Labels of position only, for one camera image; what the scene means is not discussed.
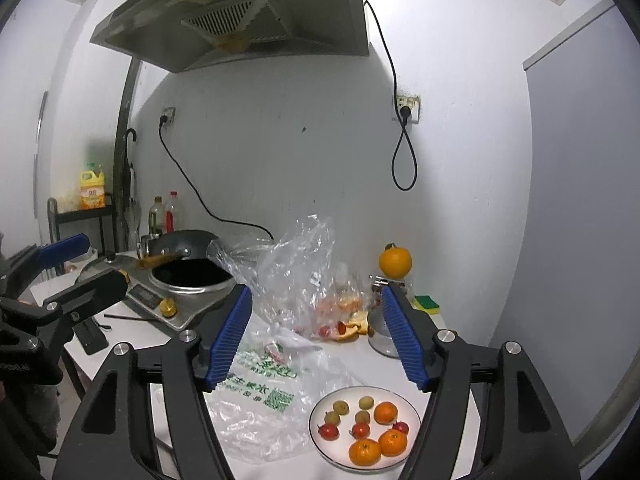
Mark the red cherry tomato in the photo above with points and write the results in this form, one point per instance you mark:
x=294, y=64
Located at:
x=328, y=430
x=400, y=427
x=360, y=429

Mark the green printed plastic bag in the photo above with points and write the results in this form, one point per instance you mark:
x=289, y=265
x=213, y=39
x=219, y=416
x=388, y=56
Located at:
x=260, y=410

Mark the grey refrigerator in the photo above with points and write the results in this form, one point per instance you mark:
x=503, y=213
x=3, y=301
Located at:
x=575, y=210

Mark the grey vertical pipe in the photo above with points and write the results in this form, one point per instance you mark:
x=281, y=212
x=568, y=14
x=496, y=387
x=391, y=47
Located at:
x=121, y=160

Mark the orange peel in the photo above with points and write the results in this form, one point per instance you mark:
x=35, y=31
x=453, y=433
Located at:
x=352, y=331

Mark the tangerine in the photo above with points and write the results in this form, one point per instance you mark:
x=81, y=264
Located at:
x=385, y=412
x=392, y=442
x=364, y=451

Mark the red sauce bottle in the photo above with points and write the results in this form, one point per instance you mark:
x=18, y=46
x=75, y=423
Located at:
x=172, y=212

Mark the white hanging tool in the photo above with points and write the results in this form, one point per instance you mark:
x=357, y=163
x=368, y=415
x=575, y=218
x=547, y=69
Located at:
x=132, y=182

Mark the black metal rack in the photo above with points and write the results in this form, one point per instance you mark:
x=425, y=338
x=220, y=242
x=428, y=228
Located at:
x=82, y=215

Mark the cooking oil bottle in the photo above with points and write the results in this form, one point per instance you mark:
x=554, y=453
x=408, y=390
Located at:
x=156, y=217

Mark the white wall socket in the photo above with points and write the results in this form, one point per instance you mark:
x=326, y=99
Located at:
x=170, y=111
x=413, y=100

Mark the green yellow sponge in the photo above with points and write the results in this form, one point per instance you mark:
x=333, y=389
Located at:
x=427, y=304

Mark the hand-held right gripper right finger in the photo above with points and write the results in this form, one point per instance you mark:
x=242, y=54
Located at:
x=402, y=340

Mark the large orange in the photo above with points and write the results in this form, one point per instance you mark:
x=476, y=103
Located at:
x=395, y=261

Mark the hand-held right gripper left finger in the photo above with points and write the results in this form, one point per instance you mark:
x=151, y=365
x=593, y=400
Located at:
x=230, y=335

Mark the steel pan lid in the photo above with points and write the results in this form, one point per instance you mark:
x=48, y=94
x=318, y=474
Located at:
x=97, y=270

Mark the tan longan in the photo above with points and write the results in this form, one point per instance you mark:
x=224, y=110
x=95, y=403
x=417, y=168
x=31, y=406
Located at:
x=341, y=405
x=332, y=417
x=361, y=416
x=366, y=402

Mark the clear plastic bag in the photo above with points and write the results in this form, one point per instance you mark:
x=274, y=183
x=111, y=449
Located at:
x=295, y=260

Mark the small metal jug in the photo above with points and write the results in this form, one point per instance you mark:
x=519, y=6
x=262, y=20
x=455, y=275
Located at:
x=145, y=245

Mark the clear drinking glass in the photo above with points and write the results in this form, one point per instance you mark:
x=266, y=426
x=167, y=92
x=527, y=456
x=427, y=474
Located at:
x=400, y=284

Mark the black umbrella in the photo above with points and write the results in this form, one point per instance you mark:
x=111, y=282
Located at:
x=129, y=225

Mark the yellow oil bottle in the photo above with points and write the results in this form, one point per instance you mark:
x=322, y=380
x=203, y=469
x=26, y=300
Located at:
x=93, y=192

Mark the steel concave induction stove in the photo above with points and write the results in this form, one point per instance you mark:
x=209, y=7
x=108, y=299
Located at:
x=150, y=295

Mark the steel pot with lid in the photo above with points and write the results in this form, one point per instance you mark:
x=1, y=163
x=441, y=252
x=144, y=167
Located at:
x=380, y=340

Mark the smartphone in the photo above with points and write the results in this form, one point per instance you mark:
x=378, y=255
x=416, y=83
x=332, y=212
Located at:
x=92, y=337

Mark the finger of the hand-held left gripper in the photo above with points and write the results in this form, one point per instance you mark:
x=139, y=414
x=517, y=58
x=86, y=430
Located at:
x=90, y=290
x=62, y=250

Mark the thin black stick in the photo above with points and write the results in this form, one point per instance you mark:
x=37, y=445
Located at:
x=135, y=317

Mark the white plate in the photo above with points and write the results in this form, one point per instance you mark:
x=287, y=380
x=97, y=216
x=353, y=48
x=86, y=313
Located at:
x=336, y=447

